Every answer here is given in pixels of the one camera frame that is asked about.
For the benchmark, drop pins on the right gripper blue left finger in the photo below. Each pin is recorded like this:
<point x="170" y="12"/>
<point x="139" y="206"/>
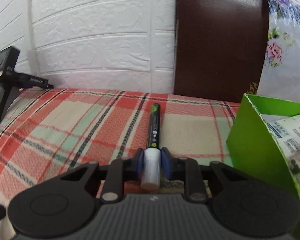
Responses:
<point x="117" y="173"/>

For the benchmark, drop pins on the black handheld camera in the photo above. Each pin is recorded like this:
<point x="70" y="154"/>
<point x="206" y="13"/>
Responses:
<point x="11" y="82"/>

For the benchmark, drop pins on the white cap black marker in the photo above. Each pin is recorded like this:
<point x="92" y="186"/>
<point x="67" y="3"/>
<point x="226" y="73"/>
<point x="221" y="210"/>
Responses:
<point x="150" y="180"/>

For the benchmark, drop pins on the white product box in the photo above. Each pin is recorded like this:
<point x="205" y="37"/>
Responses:
<point x="286" y="131"/>

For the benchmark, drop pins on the floral plastic bag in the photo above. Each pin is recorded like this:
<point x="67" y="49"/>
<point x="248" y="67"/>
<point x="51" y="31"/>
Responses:
<point x="281" y="69"/>

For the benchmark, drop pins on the red plaid blanket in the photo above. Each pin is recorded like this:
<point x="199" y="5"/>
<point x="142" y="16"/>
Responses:
<point x="47" y="132"/>

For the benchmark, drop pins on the dark brown headboard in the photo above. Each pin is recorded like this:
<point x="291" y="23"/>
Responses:
<point x="220" y="47"/>

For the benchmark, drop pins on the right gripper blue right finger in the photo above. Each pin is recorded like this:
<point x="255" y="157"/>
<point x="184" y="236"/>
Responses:
<point x="186" y="170"/>

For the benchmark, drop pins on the green cardboard box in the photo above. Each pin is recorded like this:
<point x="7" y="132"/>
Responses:
<point x="253" y="148"/>

